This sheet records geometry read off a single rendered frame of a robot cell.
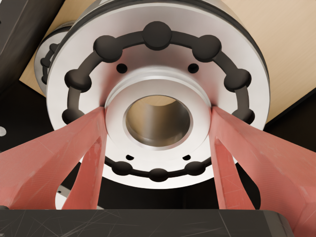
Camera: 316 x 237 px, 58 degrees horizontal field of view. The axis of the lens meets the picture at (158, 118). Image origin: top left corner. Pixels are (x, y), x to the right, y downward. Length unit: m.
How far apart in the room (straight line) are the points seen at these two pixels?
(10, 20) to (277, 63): 0.25
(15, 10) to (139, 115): 0.12
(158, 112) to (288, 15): 0.19
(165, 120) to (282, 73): 0.21
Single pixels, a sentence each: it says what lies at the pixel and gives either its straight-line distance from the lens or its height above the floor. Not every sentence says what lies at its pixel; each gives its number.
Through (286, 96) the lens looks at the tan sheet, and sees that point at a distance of 0.35.
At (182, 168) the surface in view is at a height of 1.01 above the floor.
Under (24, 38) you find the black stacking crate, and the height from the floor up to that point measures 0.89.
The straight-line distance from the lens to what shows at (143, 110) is 0.16.
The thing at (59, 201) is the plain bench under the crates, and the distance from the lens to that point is 0.74.
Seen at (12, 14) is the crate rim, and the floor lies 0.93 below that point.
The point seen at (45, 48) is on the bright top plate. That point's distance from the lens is 0.31.
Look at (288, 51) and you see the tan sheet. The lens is 0.33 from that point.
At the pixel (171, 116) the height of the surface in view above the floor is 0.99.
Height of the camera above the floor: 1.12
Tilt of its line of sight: 55 degrees down
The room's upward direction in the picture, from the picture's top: 171 degrees counter-clockwise
